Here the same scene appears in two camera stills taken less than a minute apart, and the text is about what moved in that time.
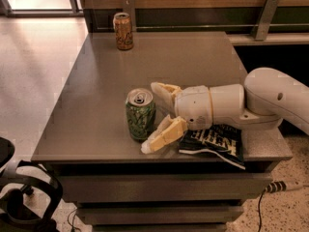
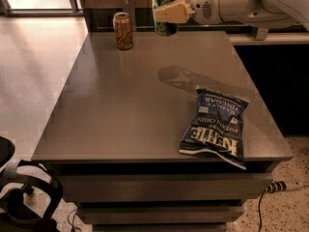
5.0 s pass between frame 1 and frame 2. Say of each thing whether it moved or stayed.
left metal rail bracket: stayed
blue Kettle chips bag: stayed
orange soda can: stayed
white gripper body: moved
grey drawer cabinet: stayed
